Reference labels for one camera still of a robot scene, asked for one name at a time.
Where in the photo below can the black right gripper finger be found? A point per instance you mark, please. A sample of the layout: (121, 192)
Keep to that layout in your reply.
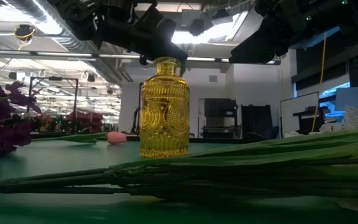
(259, 49)

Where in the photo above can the purple flower bunch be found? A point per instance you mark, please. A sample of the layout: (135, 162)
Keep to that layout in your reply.
(2, 130)

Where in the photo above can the yellow patterned glass vase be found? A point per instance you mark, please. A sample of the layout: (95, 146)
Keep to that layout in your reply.
(165, 118)

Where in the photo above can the black ceiling fixture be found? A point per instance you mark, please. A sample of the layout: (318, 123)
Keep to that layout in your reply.
(196, 27)

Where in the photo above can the long ceiling light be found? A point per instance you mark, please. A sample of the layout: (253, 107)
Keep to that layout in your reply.
(204, 59)

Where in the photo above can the whiteboard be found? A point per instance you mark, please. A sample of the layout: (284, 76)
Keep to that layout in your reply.
(298, 113)

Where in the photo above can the grey panel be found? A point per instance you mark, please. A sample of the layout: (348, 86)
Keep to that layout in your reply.
(351, 98)

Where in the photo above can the green table mat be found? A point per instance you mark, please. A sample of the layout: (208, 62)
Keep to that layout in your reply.
(57, 161)

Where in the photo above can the silver ceiling duct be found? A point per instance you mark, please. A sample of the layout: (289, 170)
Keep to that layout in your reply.
(73, 43)

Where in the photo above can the black gantry frame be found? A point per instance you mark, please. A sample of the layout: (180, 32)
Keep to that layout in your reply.
(76, 93)

